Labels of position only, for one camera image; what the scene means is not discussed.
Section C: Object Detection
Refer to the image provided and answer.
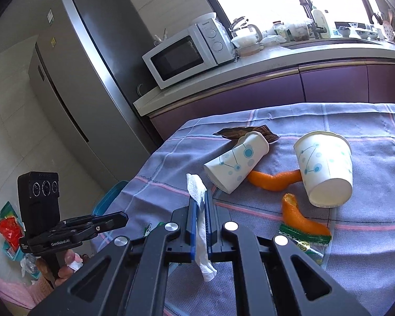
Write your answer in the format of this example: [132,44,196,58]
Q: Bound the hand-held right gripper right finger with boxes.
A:
[204,191,372,316]

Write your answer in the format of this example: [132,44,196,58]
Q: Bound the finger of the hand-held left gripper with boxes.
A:
[73,211,130,238]
[61,215,98,228]

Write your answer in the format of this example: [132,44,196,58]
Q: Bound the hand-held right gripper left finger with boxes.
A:
[26,199,198,316]

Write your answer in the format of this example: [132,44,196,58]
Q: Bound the blue plastic bin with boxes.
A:
[95,180,130,218]

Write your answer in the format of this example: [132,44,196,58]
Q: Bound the white tissue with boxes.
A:
[186,173,218,283]

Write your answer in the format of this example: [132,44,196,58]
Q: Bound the white dotted paper cup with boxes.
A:
[294,131,353,209]
[203,132,270,194]

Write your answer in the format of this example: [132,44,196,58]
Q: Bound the curved orange peel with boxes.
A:
[281,193,332,238]

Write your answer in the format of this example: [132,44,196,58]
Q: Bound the golden brown snack wrapper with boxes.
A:
[213,124,278,146]

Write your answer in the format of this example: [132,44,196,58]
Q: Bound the green candy wrapper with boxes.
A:
[278,223,331,266]

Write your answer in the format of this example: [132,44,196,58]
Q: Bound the person's left forearm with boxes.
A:
[0,271,55,313]

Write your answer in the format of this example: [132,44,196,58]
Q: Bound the person's left hand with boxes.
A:
[54,249,86,288]

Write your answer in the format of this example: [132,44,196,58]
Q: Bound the green packet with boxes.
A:
[0,201,19,222]

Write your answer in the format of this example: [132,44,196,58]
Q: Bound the small green wrapper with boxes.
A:
[142,222,165,238]

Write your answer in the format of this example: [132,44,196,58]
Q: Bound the red paper packet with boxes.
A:
[0,215,24,253]

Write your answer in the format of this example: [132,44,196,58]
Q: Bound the clear plastic bag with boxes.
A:
[20,253,41,279]

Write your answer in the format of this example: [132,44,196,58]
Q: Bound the long orange peel strip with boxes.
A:
[247,169,303,192]

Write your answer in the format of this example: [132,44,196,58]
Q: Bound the grey refrigerator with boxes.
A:
[28,0,159,192]

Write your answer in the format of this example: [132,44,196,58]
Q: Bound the white microwave oven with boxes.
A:
[142,17,235,90]

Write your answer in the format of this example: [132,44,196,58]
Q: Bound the striped grey tablecloth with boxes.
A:
[103,103,395,316]

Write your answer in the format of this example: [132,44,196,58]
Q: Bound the small jar with sticks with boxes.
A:
[153,29,169,46]

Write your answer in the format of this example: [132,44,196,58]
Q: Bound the purple kitchen counter cabinet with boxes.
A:
[133,38,395,143]

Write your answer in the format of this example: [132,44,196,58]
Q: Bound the glass kettle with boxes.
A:
[230,16,263,49]

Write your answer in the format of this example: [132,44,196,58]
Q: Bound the glass container with brown food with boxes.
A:
[288,21,312,42]

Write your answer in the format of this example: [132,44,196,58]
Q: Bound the kitchen sink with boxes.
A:
[280,37,384,49]

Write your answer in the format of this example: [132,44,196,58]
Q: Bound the white soap dispenser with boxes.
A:
[311,8,332,39]

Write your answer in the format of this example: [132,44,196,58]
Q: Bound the dark kitchen faucet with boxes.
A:
[288,0,326,39]

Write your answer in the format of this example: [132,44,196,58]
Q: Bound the blue patterned bowl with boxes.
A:
[355,28,380,40]

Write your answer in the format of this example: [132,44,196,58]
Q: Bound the slotted ladle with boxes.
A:
[381,19,394,41]

